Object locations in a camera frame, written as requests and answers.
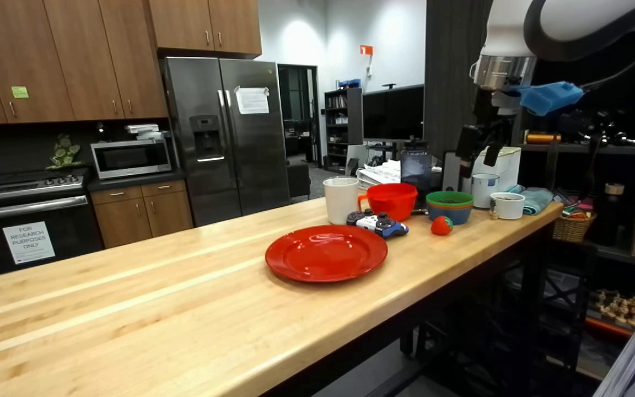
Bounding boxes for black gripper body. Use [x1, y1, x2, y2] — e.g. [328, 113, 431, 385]
[469, 89, 522, 149]

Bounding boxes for red plate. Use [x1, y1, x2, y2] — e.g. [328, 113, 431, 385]
[262, 222, 391, 286]

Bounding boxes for white box container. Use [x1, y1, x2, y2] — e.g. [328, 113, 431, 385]
[469, 143, 522, 193]

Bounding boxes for white printed mug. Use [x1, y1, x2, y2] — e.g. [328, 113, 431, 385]
[469, 172, 498, 210]

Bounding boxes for small white cup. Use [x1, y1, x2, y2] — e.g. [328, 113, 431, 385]
[489, 190, 528, 222]

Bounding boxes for dark grey curtain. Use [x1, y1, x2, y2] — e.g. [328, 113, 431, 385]
[424, 0, 494, 163]

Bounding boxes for teal cloth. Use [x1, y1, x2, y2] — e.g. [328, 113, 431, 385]
[509, 185, 555, 217]

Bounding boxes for black monitor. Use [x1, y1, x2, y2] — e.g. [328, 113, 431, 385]
[362, 84, 428, 143]

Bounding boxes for red toy tomato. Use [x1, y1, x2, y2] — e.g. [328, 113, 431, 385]
[431, 213, 455, 239]

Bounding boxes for wicker basket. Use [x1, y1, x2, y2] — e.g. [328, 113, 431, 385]
[551, 211, 598, 245]

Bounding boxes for blue and white toy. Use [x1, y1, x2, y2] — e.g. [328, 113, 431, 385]
[345, 210, 410, 241]

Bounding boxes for dark bookshelf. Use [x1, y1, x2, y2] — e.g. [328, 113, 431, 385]
[321, 86, 366, 175]

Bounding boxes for black shelf rack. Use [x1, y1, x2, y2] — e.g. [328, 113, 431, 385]
[398, 139, 635, 393]

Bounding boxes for pile of wooden toys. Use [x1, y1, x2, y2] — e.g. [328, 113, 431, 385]
[586, 289, 635, 333]

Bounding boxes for white paper sheet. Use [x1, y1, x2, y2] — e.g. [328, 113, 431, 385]
[235, 86, 272, 117]

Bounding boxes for stainless steel refrigerator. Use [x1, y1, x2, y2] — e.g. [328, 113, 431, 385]
[160, 53, 294, 228]

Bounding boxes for wooden base cabinet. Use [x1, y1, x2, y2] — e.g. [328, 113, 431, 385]
[88, 179, 197, 250]

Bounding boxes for silver microwave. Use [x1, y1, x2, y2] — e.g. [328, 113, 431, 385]
[88, 137, 176, 183]

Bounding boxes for green potted plant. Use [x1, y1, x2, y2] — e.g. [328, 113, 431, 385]
[44, 132, 85, 172]

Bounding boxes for black oven range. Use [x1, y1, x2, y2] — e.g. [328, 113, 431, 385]
[0, 167, 105, 285]

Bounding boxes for white paper sign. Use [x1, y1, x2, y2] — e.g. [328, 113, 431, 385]
[0, 218, 57, 267]

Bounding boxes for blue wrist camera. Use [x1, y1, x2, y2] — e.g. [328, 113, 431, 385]
[518, 80, 586, 118]

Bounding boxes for red bowl with handle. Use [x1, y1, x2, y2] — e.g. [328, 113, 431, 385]
[356, 180, 422, 225]

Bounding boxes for wooden wall cabinets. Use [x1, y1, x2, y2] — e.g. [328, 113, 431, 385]
[0, 0, 264, 127]

